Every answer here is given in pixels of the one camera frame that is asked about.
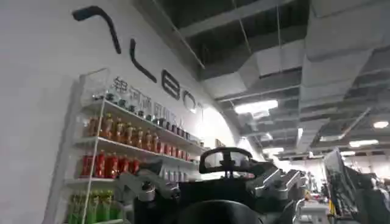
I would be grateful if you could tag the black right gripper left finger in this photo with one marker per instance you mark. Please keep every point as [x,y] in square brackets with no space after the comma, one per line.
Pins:
[146,185]

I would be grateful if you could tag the white shelf rack with bottles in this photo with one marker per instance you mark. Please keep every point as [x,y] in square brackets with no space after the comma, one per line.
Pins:
[128,143]

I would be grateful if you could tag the large rectangular ceiling light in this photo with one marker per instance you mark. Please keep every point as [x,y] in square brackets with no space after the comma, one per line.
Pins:
[256,107]

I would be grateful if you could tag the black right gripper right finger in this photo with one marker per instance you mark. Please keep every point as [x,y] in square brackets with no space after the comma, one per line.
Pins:
[271,182]

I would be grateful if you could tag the long ceiling light panel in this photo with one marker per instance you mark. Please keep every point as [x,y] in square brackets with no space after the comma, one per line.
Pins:
[363,143]

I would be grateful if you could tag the dark monitor equipment rack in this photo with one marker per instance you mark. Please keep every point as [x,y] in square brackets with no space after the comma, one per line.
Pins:
[353,188]

